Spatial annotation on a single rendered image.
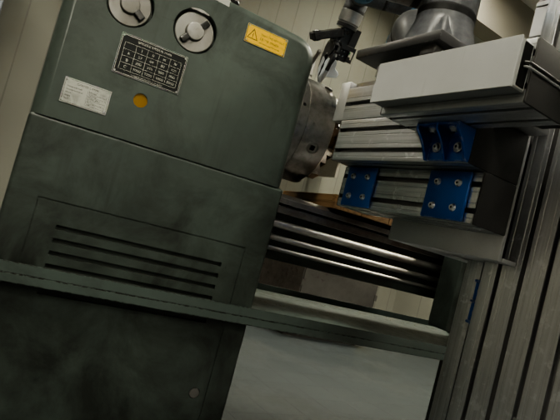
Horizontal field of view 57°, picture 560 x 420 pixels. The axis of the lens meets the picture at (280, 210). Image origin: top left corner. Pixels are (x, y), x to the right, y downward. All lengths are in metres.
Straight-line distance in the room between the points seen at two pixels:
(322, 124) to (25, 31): 3.33
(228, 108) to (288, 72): 0.19
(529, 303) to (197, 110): 0.80
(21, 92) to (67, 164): 3.26
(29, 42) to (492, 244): 3.96
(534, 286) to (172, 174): 0.78
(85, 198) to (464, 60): 0.80
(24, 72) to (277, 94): 3.32
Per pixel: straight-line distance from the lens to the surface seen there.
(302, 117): 1.45
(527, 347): 0.98
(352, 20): 1.82
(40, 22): 4.53
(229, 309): 1.25
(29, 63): 4.46
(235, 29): 1.30
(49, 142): 1.18
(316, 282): 4.13
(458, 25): 1.08
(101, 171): 1.19
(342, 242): 1.51
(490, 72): 0.75
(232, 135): 1.25
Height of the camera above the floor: 0.75
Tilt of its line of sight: 3 degrees up
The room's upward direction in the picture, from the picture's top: 15 degrees clockwise
